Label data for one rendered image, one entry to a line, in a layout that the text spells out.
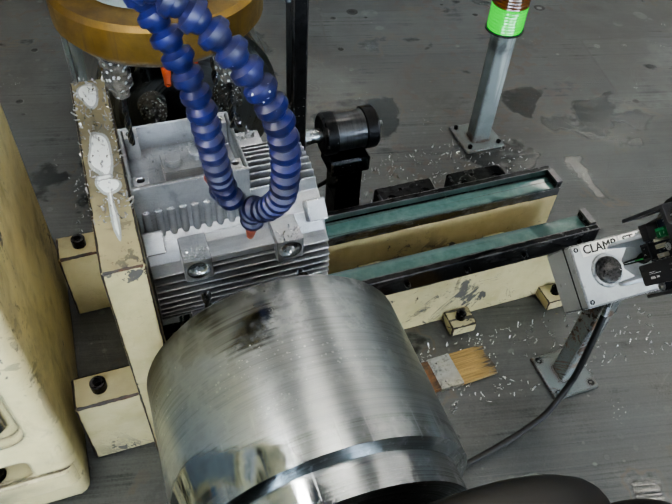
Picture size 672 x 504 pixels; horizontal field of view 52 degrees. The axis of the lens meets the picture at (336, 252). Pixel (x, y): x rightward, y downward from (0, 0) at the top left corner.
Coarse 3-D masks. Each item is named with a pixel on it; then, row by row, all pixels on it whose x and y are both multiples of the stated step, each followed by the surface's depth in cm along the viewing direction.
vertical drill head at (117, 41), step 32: (64, 0) 54; (96, 0) 53; (224, 0) 55; (256, 0) 57; (64, 32) 54; (96, 32) 52; (128, 32) 52; (128, 64) 54; (160, 64) 54; (128, 96) 60; (128, 128) 63
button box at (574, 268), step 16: (608, 240) 74; (560, 256) 75; (576, 256) 73; (592, 256) 74; (560, 272) 76; (576, 272) 73; (592, 272) 73; (624, 272) 74; (560, 288) 77; (576, 288) 74; (592, 288) 73; (608, 288) 73; (624, 288) 74; (640, 288) 74; (656, 288) 75; (576, 304) 74; (592, 304) 72
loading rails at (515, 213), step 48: (432, 192) 101; (480, 192) 103; (528, 192) 103; (336, 240) 96; (384, 240) 99; (432, 240) 103; (480, 240) 96; (528, 240) 95; (576, 240) 98; (384, 288) 90; (432, 288) 94; (480, 288) 98; (528, 288) 103
